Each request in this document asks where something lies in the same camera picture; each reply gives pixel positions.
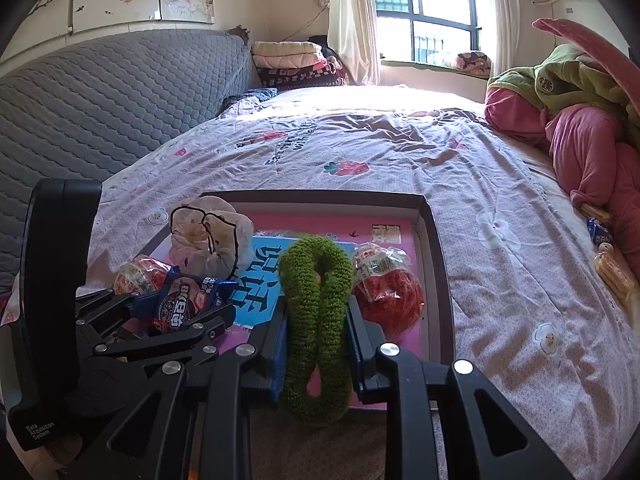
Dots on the blue patterned cloth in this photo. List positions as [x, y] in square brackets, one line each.
[250, 97]

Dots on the red snack packet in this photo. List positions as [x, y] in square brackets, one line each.
[140, 275]
[395, 300]

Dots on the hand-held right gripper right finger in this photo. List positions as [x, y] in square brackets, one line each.
[356, 345]

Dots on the blue candy packet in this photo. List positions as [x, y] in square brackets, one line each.
[600, 232]

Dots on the small yellow wafer packet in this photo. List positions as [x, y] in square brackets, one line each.
[595, 212]

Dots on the cream curtain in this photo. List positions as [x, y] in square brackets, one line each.
[502, 15]
[352, 20]

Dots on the folded cream blanket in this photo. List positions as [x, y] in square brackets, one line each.
[285, 54]

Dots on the grey quilted headboard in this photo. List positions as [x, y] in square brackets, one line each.
[110, 105]

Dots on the pink quilted mat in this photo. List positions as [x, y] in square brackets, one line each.
[595, 45]

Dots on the hot pink quilt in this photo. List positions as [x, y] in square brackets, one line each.
[590, 160]

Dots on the person's left hand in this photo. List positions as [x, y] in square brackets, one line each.
[67, 450]

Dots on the folded floral blanket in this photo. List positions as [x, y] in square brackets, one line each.
[472, 61]

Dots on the folded dark patterned blanket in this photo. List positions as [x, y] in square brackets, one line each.
[300, 77]

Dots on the blue snack packet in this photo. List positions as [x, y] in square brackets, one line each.
[185, 305]

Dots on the green blanket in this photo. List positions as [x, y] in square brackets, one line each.
[565, 85]

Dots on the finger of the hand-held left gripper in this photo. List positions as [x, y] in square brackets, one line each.
[165, 342]
[105, 305]

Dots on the green fuzzy scrunchie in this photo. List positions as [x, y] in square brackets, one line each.
[300, 285]

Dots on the pink and blue book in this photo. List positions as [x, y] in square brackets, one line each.
[345, 225]

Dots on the window with black frame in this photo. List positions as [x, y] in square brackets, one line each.
[435, 10]

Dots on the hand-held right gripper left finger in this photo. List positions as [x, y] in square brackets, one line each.
[276, 375]

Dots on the shallow cardboard box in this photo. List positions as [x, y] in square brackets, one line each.
[440, 285]

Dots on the large yellow wafer packet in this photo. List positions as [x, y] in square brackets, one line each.
[617, 277]

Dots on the dark bag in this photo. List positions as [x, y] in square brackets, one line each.
[322, 46]

